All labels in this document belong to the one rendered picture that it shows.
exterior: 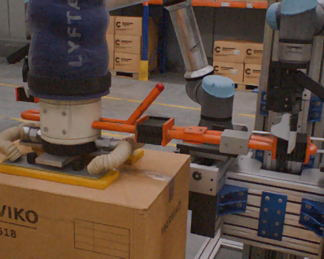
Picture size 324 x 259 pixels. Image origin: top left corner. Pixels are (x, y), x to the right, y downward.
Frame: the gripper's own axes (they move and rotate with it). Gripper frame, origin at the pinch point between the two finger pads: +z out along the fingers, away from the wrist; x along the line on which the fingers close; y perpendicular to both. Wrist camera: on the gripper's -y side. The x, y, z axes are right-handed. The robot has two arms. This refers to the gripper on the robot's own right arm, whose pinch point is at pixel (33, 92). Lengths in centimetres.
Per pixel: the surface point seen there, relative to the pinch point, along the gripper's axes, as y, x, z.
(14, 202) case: 24, -46, 18
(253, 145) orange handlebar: 81, -29, -1
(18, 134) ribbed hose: 14.0, -29.1, 5.6
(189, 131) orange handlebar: 64, -28, -2
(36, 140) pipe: 18.7, -27.5, 7.2
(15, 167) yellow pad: 20.1, -39.8, 10.9
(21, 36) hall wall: -612, 863, 79
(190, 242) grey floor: 34, 122, 121
